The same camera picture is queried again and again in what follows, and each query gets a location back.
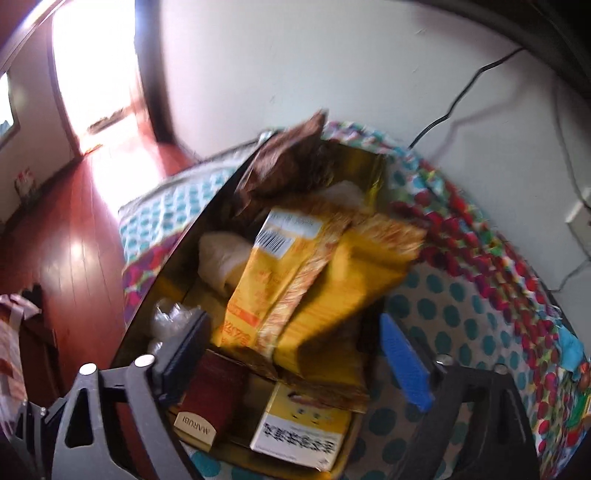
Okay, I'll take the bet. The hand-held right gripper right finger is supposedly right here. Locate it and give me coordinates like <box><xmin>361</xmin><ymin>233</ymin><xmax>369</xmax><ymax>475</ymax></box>
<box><xmin>379</xmin><ymin>313</ymin><xmax>541</xmax><ymax>480</ymax></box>

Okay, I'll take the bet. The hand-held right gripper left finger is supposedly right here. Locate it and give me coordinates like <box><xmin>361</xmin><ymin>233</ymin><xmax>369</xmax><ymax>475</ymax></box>
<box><xmin>51</xmin><ymin>308</ymin><xmax>213</xmax><ymax>480</ymax></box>

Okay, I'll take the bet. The clear plastic bag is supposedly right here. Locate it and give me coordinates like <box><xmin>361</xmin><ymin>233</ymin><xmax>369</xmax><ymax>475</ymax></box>
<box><xmin>148</xmin><ymin>298</ymin><xmax>195</xmax><ymax>352</ymax></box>

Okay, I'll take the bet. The yellow snack packet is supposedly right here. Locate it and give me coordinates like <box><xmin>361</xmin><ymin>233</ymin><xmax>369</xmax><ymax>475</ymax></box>
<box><xmin>222</xmin><ymin>194</ymin><xmax>428</xmax><ymax>374</ymax></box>

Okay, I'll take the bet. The white paper ball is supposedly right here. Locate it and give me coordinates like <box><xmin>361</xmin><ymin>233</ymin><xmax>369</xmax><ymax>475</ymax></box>
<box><xmin>323</xmin><ymin>181</ymin><xmax>370</xmax><ymax>208</ymax></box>

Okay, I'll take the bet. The gold metal box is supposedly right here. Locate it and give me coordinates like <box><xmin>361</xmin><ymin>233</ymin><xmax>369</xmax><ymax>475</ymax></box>
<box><xmin>111</xmin><ymin>138</ymin><xmax>389</xmax><ymax>480</ymax></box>

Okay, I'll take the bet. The brown snack wrapper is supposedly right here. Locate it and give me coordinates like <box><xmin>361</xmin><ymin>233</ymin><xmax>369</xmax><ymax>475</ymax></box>
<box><xmin>233</xmin><ymin>111</ymin><xmax>342</xmax><ymax>217</ymax></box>

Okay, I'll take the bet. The red box with cream cap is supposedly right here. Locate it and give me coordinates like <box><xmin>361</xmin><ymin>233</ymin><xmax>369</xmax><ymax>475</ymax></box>
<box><xmin>173</xmin><ymin>351</ymin><xmax>247</xmax><ymax>453</ymax></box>

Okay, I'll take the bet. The yellow carton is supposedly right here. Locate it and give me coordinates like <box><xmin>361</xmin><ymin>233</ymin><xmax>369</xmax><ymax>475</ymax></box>
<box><xmin>249</xmin><ymin>383</ymin><xmax>354</xmax><ymax>472</ymax></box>

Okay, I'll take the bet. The blue cloth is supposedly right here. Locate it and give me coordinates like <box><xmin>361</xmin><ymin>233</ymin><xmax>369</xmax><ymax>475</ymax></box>
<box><xmin>556</xmin><ymin>323</ymin><xmax>587</xmax><ymax>370</ymax></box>

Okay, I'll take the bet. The printed cloth bag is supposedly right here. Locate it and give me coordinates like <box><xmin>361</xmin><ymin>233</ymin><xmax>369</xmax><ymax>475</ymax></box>
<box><xmin>0</xmin><ymin>293</ymin><xmax>42</xmax><ymax>416</ymax></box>

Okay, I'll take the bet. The white wall outlet plate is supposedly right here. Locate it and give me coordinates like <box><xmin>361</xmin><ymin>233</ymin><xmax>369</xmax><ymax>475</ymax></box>
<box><xmin>566</xmin><ymin>189</ymin><xmax>591</xmax><ymax>250</ymax></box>

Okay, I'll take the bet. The dark wooden door frame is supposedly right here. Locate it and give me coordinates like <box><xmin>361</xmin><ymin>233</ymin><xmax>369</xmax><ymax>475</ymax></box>
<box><xmin>46</xmin><ymin>0</ymin><xmax>178</xmax><ymax>155</ymax></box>

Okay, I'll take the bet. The black hanging cable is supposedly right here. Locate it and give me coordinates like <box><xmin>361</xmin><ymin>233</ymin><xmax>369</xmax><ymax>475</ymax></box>
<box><xmin>409</xmin><ymin>46</ymin><xmax>525</xmax><ymax>148</ymax></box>

